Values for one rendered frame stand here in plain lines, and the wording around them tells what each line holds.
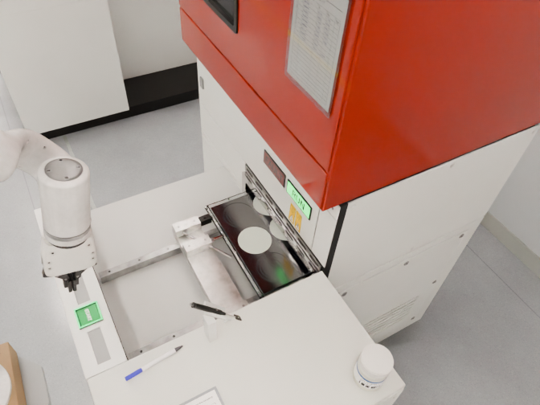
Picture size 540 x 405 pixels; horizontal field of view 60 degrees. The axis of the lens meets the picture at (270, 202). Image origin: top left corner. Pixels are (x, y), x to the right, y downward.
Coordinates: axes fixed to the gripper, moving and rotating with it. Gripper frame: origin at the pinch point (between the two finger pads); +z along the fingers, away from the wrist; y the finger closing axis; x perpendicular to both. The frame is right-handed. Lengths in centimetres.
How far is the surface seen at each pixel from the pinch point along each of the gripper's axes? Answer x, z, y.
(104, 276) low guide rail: -17.1, 24.5, -12.3
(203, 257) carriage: -8.3, 16.1, -37.8
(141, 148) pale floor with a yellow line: -160, 98, -77
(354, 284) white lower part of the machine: 15, 17, -78
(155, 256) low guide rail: -17.0, 21.5, -26.9
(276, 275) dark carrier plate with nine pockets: 8, 11, -52
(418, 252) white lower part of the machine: 15, 12, -103
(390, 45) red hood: 15, -61, -49
